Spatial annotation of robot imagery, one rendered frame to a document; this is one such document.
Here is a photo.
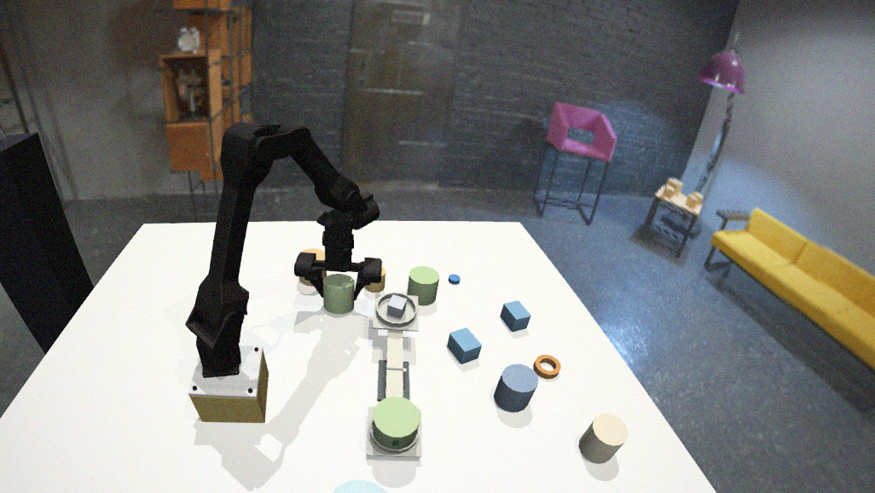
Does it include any tan and brown ring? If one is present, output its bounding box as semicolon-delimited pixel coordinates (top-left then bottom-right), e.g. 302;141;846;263
533;355;561;380

